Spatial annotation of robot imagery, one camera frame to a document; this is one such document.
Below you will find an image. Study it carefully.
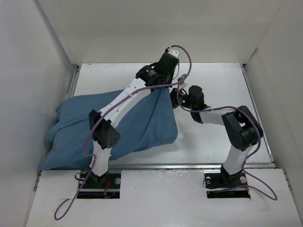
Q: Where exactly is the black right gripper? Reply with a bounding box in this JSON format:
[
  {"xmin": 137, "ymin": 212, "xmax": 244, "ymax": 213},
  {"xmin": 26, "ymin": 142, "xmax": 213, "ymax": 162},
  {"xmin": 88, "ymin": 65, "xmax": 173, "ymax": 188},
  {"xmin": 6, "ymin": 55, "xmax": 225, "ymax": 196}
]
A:
[{"xmin": 156, "ymin": 88, "xmax": 194, "ymax": 110}]

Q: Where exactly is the blue pillowcase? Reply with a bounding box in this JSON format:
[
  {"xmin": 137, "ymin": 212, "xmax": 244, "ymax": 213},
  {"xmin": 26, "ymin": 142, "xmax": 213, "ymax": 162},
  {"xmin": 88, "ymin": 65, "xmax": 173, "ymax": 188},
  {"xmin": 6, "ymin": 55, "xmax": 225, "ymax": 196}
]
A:
[{"xmin": 38, "ymin": 88, "xmax": 178, "ymax": 171}]

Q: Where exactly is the white pillow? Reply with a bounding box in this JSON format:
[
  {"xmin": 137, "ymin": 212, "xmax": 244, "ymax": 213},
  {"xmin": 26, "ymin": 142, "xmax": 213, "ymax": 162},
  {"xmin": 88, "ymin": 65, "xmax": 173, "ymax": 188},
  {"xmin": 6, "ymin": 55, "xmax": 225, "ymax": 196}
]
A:
[{"xmin": 177, "ymin": 127, "xmax": 184, "ymax": 139}]

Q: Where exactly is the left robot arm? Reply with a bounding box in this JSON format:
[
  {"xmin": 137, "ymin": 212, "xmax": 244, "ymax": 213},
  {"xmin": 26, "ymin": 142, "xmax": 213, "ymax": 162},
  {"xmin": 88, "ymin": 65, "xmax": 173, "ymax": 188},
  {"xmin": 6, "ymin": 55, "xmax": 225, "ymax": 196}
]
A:
[{"xmin": 89, "ymin": 49, "xmax": 179, "ymax": 188}]

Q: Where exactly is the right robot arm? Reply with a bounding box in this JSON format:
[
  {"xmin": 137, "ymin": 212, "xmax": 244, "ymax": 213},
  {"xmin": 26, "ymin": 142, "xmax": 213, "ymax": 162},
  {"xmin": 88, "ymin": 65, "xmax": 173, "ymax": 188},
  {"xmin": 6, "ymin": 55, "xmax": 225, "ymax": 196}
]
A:
[{"xmin": 170, "ymin": 86, "xmax": 263, "ymax": 189}]

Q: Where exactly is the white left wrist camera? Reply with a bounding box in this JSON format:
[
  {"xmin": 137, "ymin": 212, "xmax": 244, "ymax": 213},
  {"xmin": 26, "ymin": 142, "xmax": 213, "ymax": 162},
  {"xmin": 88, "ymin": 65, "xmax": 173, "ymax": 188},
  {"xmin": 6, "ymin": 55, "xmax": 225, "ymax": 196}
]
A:
[{"xmin": 165, "ymin": 47, "xmax": 180, "ymax": 58}]

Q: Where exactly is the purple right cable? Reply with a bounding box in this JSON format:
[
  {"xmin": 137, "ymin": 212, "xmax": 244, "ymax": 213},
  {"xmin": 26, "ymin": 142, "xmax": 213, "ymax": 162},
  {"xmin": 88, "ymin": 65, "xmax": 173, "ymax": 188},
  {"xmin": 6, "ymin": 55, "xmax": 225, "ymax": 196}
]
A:
[{"xmin": 176, "ymin": 74, "xmax": 278, "ymax": 201}]

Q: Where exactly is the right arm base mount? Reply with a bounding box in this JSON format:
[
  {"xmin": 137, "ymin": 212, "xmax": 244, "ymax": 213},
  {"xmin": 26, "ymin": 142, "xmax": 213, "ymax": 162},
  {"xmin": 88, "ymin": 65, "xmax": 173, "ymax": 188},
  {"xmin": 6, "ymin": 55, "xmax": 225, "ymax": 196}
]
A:
[{"xmin": 203, "ymin": 172, "xmax": 250, "ymax": 199}]

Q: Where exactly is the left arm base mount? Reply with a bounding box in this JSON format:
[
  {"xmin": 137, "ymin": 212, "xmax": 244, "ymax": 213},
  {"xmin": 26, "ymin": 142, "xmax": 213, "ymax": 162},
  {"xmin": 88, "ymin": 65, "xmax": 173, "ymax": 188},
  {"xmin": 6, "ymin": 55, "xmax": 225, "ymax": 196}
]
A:
[{"xmin": 77, "ymin": 172, "xmax": 121, "ymax": 199}]

